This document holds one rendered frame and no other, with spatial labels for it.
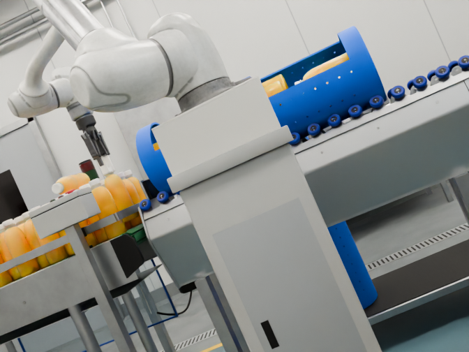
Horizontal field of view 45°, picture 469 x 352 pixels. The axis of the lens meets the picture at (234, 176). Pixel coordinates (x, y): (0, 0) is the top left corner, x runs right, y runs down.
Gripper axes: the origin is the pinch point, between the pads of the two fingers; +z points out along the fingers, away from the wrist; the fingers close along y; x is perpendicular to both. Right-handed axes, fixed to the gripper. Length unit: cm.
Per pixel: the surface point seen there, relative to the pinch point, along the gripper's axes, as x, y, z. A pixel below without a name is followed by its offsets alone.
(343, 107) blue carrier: -91, -7, 19
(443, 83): -123, -8, 25
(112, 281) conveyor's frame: 6.4, -22.0, 40.1
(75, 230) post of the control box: 6.2, -30.0, 18.2
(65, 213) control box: 4.9, -33.0, 11.6
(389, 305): -73, 37, 103
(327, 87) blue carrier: -90, -11, 11
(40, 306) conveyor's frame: 37, -23, 38
